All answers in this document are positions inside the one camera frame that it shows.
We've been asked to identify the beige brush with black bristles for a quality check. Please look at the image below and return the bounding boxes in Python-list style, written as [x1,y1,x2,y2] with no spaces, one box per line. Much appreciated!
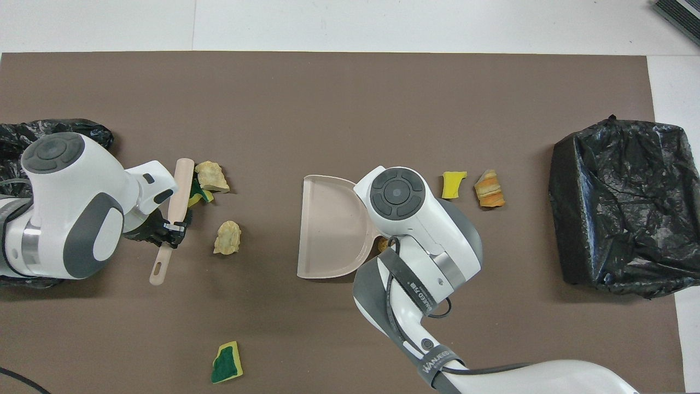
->
[149,158,196,286]

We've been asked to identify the grey ribbed device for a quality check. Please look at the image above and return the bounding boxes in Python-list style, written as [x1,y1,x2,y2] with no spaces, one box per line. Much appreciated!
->
[654,0,700,47]

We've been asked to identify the bin with black trash bag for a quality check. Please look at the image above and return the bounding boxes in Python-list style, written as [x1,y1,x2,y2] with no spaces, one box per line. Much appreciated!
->
[0,119,114,289]
[549,115,700,299]

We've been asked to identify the beige plastic dustpan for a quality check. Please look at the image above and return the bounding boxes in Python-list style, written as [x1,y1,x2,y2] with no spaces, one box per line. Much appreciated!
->
[297,175,383,280]

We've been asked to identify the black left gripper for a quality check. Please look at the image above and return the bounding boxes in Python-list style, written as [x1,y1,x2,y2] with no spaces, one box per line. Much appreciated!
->
[125,210,193,250]

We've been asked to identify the beige foam lump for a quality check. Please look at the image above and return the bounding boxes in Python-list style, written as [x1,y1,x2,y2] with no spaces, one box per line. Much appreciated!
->
[213,221,242,256]
[195,160,231,194]

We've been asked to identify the brown table mat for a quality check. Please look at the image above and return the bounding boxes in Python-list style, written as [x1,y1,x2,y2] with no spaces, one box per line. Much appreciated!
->
[0,52,685,394]

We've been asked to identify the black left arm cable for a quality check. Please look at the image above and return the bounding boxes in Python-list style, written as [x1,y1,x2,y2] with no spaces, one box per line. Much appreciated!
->
[0,367,53,394]

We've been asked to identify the plain yellow sponge piece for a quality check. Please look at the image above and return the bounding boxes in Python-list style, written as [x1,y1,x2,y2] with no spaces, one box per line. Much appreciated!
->
[441,171,468,200]

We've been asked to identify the orange striped sponge piece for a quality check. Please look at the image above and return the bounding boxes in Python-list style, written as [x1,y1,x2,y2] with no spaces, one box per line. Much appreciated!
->
[474,169,506,208]

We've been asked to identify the notched green yellow sponge piece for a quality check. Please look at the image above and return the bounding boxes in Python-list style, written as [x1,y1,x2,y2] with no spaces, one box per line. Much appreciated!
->
[188,183,215,208]

